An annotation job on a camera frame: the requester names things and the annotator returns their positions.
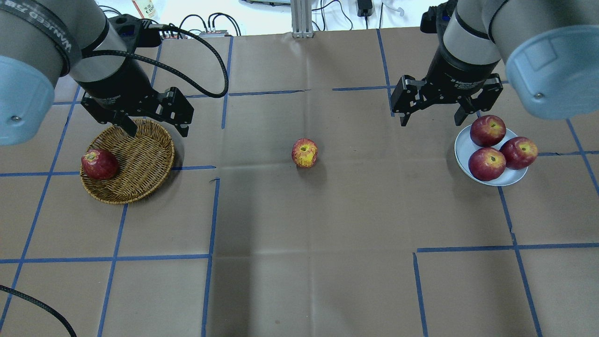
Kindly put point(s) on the red apple plate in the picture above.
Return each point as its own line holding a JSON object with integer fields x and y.
{"x": 487, "y": 164}
{"x": 519, "y": 152}

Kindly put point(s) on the red apple plate right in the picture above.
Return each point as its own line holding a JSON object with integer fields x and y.
{"x": 519, "y": 152}

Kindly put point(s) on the red apple plate front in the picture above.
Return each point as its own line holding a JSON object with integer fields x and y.
{"x": 487, "y": 164}

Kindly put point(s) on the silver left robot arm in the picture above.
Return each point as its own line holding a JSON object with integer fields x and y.
{"x": 44, "y": 40}

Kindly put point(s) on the black power adapter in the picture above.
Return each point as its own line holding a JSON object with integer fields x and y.
{"x": 364, "y": 8}

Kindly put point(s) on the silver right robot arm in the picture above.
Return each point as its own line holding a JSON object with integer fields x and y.
{"x": 549, "y": 49}

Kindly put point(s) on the aluminium frame post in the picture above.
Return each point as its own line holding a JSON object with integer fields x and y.
{"x": 301, "y": 11}

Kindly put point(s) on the round wicker basket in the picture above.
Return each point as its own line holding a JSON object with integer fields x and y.
{"x": 145, "y": 161}

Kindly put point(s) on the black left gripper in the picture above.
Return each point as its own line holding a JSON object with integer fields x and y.
{"x": 119, "y": 84}

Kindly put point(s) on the white round plate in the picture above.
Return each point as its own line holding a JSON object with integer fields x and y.
{"x": 464, "y": 149}

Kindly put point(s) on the yellowish red apple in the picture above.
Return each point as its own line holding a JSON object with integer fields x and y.
{"x": 304, "y": 153}

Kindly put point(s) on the plastic bottle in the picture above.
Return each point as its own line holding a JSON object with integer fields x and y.
{"x": 145, "y": 8}

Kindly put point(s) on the red apple on plate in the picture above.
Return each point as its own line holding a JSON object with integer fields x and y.
{"x": 487, "y": 131}

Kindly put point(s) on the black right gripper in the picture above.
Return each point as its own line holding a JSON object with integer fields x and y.
{"x": 461, "y": 71}

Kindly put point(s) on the dark red apple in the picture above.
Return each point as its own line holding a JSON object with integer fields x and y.
{"x": 99, "y": 164}

